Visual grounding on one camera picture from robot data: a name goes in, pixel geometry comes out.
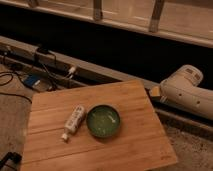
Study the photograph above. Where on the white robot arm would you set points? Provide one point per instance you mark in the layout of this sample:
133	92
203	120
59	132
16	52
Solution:
181	88

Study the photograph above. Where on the grey metal rail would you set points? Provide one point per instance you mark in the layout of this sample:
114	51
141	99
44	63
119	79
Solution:
90	74

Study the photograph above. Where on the green ceramic bowl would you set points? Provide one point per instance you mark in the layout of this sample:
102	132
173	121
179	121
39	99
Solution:
103	121

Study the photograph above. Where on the white plug connector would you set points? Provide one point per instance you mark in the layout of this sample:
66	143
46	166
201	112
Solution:
71	72

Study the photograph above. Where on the black clamp at corner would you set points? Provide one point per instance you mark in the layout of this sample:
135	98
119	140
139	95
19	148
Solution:
13	156

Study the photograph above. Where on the black power adapter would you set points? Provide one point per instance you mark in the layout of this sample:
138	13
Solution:
43	51

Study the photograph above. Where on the wooden cutting board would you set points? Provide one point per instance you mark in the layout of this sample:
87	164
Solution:
140	145

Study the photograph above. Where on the blue device on floor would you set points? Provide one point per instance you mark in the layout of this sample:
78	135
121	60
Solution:
31	81

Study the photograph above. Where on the white plastic bottle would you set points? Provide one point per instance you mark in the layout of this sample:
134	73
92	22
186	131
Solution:
73	122

